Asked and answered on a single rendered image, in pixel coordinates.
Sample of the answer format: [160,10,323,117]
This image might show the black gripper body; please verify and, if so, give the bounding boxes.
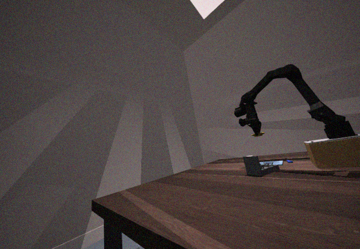
[246,111,261,125]

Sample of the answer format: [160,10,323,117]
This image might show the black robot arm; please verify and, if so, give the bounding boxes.
[234,64,358,139]

